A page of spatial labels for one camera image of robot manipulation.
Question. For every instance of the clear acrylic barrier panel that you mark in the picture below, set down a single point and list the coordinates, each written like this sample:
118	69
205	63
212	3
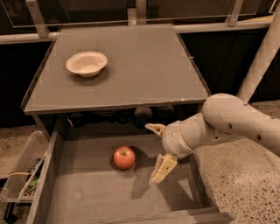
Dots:
57	12

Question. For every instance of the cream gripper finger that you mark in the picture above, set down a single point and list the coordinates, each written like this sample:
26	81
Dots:
163	166
157	128

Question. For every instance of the dark round can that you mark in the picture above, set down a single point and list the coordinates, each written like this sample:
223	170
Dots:
143	113
166	110

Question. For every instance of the dark round can right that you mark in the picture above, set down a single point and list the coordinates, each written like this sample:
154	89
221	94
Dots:
166	110

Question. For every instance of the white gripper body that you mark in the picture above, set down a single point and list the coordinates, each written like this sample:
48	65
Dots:
172	139

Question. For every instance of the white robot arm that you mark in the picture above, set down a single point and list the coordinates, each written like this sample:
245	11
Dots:
223	117

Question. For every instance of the grey cabinet with counter top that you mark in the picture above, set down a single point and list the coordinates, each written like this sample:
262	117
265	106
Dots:
146	66

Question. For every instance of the clear plastic storage bin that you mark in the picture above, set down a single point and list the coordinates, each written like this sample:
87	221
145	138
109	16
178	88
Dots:
23	180

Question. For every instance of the open grey top drawer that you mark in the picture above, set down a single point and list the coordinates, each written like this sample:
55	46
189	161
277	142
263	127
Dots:
80	183

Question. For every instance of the metal rail with brackets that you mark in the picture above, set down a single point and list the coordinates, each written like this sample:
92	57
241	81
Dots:
40	31

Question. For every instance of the red apple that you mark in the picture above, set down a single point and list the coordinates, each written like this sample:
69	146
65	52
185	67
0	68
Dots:
124	157

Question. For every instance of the white paper bowl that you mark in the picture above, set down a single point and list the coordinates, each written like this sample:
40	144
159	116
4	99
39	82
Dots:
86	64

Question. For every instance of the dark round can left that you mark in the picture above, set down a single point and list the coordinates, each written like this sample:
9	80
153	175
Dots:
143	113

